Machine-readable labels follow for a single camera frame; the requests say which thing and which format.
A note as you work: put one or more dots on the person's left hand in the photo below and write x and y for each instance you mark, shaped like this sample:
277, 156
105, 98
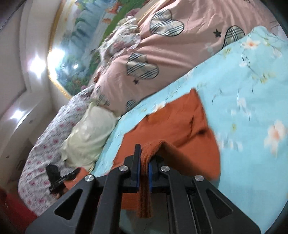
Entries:
61, 193

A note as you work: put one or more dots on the white red floral blanket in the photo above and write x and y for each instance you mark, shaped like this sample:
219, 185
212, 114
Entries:
33, 187

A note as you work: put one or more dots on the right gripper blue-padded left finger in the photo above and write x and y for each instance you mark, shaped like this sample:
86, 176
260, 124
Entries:
93, 205

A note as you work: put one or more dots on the gold framed landscape painting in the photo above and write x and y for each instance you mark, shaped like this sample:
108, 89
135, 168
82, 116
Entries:
79, 28

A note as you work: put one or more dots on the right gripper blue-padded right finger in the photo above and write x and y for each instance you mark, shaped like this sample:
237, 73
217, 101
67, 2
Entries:
194, 205

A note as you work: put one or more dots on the pink quilt with plaid hearts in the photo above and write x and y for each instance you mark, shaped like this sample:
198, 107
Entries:
142, 56

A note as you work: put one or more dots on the pale yellow pillow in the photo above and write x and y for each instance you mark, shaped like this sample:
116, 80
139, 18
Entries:
84, 145

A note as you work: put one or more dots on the red sleeve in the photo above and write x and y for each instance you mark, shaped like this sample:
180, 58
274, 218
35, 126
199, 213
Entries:
15, 216

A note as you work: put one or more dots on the orange knit sweater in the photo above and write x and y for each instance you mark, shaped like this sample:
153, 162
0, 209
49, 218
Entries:
180, 134

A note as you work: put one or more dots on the light blue floral bedsheet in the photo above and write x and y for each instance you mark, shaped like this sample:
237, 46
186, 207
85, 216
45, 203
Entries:
243, 89

